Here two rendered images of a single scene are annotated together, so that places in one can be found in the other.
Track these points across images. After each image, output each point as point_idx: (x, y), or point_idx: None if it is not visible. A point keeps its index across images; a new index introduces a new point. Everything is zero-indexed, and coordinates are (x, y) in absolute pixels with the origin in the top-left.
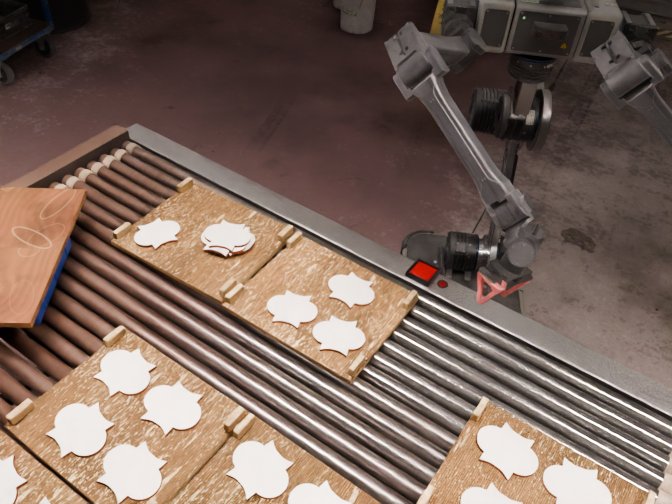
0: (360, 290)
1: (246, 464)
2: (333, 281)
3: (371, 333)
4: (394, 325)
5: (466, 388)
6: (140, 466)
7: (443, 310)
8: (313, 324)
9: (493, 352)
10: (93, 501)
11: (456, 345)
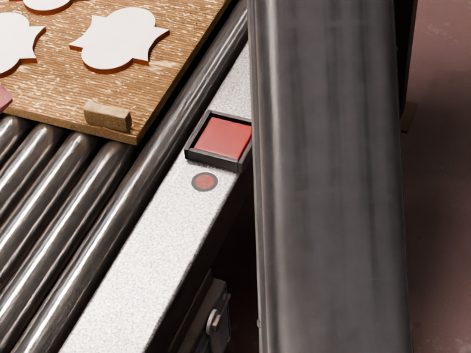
0: (118, 48)
1: None
2: (132, 12)
3: (15, 85)
4: (41, 112)
5: None
6: None
7: (118, 191)
8: (25, 15)
9: (3, 293)
10: None
11: (14, 223)
